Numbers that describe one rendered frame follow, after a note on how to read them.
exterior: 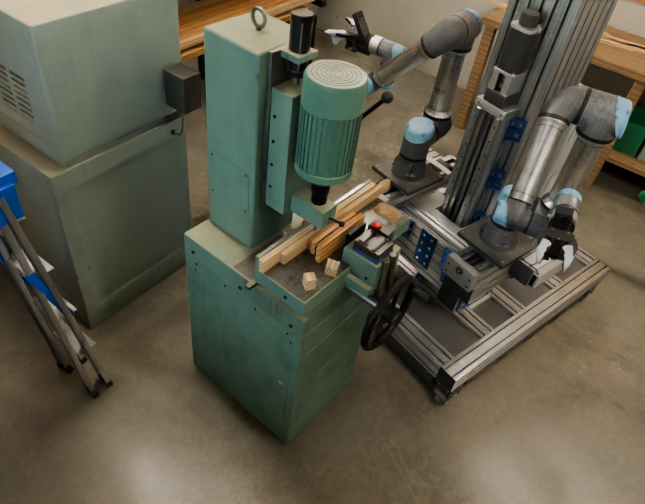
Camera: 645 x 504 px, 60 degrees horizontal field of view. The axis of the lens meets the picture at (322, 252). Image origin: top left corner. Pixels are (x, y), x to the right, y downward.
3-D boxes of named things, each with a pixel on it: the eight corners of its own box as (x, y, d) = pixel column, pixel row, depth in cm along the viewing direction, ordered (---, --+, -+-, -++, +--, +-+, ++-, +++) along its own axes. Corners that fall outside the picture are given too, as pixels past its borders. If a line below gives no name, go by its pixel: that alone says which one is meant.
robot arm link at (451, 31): (458, 47, 194) (363, 104, 231) (472, 39, 201) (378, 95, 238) (443, 16, 192) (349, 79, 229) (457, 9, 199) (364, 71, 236)
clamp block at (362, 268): (371, 288, 181) (376, 269, 175) (339, 267, 187) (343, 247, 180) (397, 266, 190) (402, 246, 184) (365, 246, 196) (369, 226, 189)
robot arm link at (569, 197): (575, 213, 173) (587, 191, 167) (570, 233, 165) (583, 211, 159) (550, 203, 175) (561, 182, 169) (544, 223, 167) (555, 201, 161)
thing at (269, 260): (262, 273, 176) (263, 262, 173) (258, 270, 177) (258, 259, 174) (373, 194, 213) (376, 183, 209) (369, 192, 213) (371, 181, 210)
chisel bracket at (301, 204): (320, 234, 180) (323, 214, 174) (288, 213, 186) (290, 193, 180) (335, 224, 184) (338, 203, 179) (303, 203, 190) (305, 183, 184)
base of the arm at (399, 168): (408, 157, 249) (413, 138, 242) (433, 175, 241) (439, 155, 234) (383, 166, 241) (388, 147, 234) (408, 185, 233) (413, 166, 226)
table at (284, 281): (325, 334, 169) (328, 322, 165) (253, 281, 182) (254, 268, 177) (430, 241, 206) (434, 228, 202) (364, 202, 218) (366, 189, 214)
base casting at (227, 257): (300, 340, 183) (303, 323, 177) (183, 251, 206) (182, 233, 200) (379, 272, 210) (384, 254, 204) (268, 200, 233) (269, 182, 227)
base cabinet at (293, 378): (286, 446, 231) (301, 342, 182) (191, 364, 255) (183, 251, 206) (352, 379, 258) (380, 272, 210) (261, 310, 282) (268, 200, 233)
